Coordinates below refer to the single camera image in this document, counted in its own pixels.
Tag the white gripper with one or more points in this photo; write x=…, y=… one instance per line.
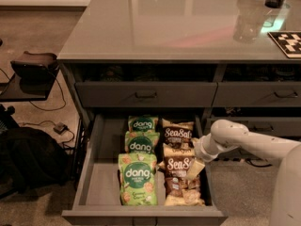
x=203, y=150

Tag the grey open middle drawer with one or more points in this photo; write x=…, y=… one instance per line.
x=97, y=201

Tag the green dang chip bag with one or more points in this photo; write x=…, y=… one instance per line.
x=137, y=179
x=142, y=123
x=141, y=142

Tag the grey top right drawer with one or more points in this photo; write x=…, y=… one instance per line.
x=258, y=94

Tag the black white marker board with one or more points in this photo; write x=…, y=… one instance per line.
x=289, y=42

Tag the front green dang chip bag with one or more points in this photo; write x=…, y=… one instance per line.
x=137, y=179

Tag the black power adapter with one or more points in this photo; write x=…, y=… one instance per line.
x=60, y=128

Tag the grey middle right drawer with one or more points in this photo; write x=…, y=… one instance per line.
x=272, y=126

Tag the brown sea salt bag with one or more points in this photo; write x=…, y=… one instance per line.
x=179, y=190
x=178, y=135

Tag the middle green dang chip bag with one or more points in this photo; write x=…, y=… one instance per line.
x=141, y=142

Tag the black bag on floor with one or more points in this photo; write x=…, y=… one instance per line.
x=32, y=158

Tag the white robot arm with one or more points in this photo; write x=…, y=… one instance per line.
x=227, y=135

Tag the rear green dang chip bag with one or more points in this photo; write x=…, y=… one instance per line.
x=142, y=123

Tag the grey top left drawer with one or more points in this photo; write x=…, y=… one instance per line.
x=145, y=94

